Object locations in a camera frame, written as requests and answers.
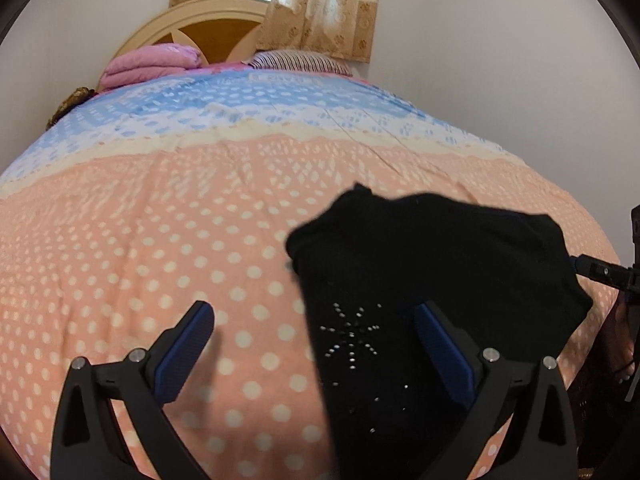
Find beige patterned curtain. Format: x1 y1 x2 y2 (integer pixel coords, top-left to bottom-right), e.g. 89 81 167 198
169 0 385 65

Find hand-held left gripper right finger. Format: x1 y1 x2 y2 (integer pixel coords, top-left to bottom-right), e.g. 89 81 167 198
412 301 581 480

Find person's maroon clothing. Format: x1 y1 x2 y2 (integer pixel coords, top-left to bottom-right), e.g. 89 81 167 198
567 292 640 466

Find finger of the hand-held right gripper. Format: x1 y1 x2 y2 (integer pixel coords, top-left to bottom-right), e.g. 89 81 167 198
570 252 633 292

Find wooden headboard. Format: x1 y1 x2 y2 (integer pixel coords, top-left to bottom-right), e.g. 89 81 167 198
114 0 273 68

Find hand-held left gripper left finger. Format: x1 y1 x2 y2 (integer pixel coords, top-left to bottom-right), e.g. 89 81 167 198
50 300 216 480

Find polka dot bedspread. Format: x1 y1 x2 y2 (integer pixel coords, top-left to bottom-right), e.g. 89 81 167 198
0 62 626 480

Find brown patterned cushion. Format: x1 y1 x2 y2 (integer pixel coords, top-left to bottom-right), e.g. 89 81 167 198
46 87 98 131

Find black pants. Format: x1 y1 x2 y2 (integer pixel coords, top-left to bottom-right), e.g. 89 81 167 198
285 182 594 480

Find striped pillow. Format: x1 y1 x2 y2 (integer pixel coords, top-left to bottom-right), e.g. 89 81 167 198
245 50 353 77

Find pink quilt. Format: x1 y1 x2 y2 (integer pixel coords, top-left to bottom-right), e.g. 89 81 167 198
97 44 211 92

